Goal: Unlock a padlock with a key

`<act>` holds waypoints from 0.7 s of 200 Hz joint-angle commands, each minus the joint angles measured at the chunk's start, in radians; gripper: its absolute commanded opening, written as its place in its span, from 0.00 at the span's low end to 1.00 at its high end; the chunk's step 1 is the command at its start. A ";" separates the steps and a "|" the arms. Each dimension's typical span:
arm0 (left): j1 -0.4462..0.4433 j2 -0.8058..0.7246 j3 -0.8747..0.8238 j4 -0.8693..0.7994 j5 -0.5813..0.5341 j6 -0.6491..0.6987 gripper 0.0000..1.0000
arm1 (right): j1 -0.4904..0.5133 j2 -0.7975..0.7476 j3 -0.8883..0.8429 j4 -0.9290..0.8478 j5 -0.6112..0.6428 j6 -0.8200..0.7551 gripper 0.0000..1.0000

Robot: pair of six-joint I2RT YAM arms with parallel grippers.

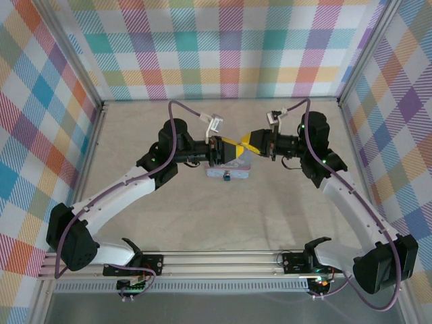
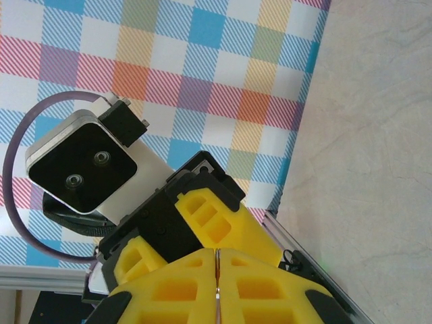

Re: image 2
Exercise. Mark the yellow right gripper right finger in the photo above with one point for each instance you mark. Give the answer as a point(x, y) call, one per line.
point(270, 297)

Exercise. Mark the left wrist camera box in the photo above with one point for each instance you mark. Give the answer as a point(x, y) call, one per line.
point(81, 162)

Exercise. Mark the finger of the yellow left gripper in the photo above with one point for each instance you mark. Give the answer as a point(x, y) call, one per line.
point(249, 236)
point(138, 261)

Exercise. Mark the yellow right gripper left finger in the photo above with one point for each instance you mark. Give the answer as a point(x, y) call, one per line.
point(162, 297)

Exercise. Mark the aluminium frame post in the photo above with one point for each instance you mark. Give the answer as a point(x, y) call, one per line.
point(40, 276)

